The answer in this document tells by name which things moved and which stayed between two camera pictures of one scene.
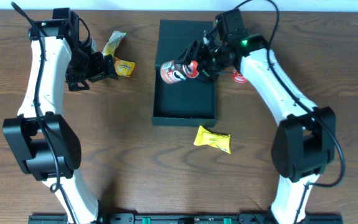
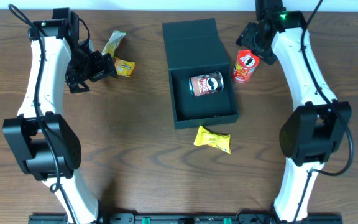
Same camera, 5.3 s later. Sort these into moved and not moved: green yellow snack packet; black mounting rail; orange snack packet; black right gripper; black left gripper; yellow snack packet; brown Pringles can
Moved: black right gripper; brown Pringles can
Not moved: orange snack packet; black left gripper; yellow snack packet; green yellow snack packet; black mounting rail
